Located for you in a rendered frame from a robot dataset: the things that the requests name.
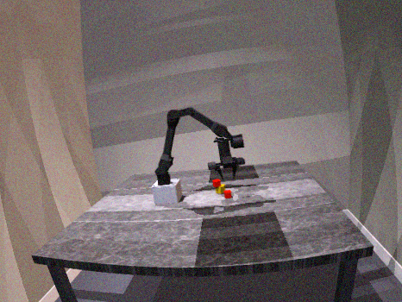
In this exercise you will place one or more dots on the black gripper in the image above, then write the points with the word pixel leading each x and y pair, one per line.
pixel 216 166

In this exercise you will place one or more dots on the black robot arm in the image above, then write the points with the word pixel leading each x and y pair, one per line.
pixel 219 129

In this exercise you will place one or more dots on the yellow cube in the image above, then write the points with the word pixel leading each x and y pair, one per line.
pixel 220 189

